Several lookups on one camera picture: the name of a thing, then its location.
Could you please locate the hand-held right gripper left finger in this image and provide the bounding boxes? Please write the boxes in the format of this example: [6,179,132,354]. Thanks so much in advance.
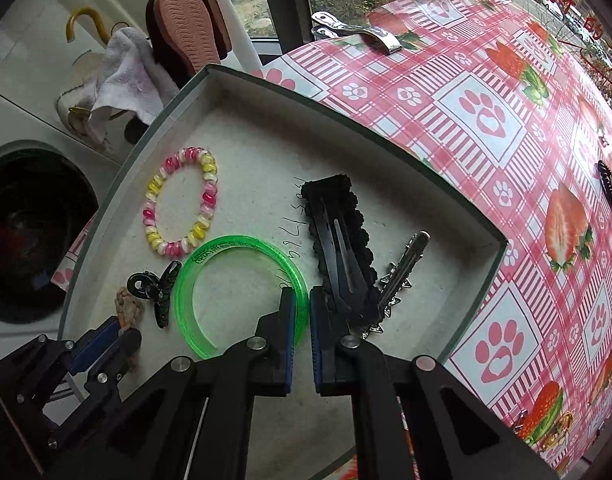
[51,287,295,480]

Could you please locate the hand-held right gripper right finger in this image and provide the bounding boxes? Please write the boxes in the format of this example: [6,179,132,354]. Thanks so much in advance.
[310,287,556,480]

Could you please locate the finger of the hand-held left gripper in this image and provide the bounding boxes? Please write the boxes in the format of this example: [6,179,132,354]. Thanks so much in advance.
[68,317,123,377]
[85,329,143,392]

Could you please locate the braided cord bracelet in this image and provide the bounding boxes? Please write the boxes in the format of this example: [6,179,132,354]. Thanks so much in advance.
[115,286,146,366]

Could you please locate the black claw hair clip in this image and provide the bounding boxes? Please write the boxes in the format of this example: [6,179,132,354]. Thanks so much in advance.
[127,260,183,330]

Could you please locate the green translucent bangle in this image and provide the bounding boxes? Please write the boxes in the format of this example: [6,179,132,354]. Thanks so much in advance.
[172,234,310,361]

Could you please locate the silver spiked hair clip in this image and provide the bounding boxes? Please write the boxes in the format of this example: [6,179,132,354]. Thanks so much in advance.
[358,230,431,338]

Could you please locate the black snap hair clip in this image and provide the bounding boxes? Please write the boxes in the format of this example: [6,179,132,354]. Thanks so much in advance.
[301,174,381,333]

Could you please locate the pink yellow spiral bracelet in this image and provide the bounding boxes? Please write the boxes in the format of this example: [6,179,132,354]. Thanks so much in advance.
[142,146,220,260]

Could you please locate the grey cardboard box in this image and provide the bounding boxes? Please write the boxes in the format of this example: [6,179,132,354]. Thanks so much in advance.
[58,64,509,480]

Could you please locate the white washing machine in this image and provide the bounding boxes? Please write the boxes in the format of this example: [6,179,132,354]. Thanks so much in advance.
[0,80,127,341]

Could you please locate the white towel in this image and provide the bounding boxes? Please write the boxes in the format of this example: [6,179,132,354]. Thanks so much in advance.
[88,27,179,143]

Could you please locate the strawberry printed tablecloth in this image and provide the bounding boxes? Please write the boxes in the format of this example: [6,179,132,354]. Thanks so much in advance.
[61,0,612,480]

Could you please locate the metal tablecloth clamp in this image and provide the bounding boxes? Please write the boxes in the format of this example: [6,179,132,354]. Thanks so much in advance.
[311,10,403,55]

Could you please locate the pink sole slipper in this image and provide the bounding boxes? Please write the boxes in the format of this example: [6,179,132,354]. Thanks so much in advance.
[153,0,231,73]

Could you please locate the gold cord bracelet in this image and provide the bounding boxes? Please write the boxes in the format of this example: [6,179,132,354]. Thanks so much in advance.
[543,410,575,448]

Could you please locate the yellow umbrella handle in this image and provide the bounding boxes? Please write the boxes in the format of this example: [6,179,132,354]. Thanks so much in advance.
[66,6,109,43]

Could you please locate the black coil hair tie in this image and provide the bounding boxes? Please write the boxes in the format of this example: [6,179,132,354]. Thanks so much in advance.
[596,160,612,208]

